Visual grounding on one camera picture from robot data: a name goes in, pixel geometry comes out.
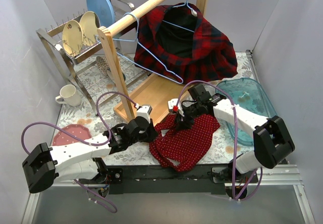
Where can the cream plate rear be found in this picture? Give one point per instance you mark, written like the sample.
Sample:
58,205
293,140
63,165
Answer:
89,24

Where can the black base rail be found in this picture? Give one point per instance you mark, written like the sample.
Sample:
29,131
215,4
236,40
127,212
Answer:
132,179

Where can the blue plate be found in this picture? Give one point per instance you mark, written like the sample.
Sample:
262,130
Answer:
104,10

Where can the floral table mat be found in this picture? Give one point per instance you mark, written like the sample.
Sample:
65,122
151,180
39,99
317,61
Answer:
221,150

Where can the patterned bowl under rack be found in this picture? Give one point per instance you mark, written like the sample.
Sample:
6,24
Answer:
102,65

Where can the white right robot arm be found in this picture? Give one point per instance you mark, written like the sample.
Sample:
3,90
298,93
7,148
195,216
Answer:
271,139

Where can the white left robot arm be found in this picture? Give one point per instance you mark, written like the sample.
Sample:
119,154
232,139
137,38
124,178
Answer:
46,165

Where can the teal plastic tray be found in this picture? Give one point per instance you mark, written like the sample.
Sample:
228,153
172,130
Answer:
250,95

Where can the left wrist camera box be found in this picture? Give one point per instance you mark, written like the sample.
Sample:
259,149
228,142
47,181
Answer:
144,111

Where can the white mug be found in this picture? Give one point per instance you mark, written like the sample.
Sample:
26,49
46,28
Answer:
69,95

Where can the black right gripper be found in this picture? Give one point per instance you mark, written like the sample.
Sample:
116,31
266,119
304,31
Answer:
181,118

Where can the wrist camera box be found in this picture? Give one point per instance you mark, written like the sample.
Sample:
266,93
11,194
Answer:
144,111
175,107

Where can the metal dish rack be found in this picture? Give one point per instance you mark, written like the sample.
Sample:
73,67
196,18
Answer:
53,40

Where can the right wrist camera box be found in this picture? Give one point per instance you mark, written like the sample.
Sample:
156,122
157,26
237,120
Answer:
175,107

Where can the red polka dot cloth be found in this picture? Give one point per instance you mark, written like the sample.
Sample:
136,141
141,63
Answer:
183,149

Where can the cream plate front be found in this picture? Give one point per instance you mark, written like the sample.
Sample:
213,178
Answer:
72,38

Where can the red plaid skirt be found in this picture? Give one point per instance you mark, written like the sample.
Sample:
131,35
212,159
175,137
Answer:
207,54

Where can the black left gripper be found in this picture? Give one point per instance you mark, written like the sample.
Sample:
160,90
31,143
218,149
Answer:
150,132

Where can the light blue wire hanger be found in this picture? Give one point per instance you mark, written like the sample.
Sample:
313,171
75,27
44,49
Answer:
181,16

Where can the cream plate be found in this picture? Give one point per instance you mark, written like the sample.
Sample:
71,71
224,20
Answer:
72,38
89,24

